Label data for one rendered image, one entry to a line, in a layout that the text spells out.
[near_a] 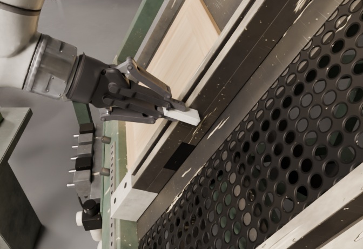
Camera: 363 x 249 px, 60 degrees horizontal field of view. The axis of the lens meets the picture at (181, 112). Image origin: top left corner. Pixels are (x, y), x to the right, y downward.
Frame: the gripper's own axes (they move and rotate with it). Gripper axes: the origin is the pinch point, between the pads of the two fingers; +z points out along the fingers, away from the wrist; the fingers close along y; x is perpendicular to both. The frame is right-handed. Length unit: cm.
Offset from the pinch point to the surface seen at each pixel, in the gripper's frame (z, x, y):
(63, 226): 12, 59, -137
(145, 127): 6.7, 24.6, -25.4
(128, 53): 6, 80, -33
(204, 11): 6.5, 31.5, 10.4
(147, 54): 7, 56, -18
